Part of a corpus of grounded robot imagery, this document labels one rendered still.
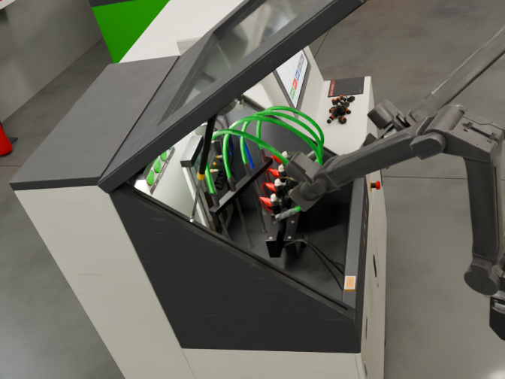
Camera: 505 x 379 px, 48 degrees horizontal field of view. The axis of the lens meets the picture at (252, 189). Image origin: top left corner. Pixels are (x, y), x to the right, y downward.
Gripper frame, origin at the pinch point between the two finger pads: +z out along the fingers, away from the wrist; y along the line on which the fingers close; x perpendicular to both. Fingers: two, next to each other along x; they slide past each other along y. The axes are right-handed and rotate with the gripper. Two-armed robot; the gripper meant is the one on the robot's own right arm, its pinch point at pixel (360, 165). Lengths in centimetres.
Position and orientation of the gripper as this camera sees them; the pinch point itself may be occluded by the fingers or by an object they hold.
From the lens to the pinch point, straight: 172.8
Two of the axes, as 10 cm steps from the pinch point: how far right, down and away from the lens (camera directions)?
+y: -7.7, -6.4, -0.7
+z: -4.6, 4.7, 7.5
